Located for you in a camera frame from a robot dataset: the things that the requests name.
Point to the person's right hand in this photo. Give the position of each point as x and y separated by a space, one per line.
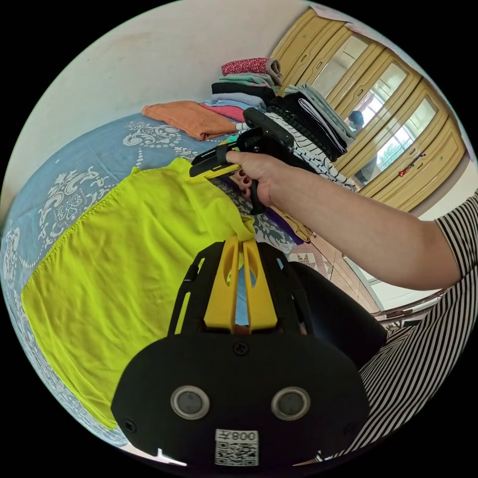
263 173

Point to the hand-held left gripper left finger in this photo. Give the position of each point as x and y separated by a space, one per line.
221 291

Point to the person's right forearm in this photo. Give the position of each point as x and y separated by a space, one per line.
354 227

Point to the pile of clothes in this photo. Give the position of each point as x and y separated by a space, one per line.
298 112

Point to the yellow cupboard with mirrors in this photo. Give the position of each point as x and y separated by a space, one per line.
418 123

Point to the green short sleeve shirt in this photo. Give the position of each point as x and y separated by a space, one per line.
112 261

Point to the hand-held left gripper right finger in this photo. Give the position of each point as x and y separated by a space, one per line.
258 298

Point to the person's body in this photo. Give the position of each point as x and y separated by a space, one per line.
414 373

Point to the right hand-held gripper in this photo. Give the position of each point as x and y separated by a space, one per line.
261 142

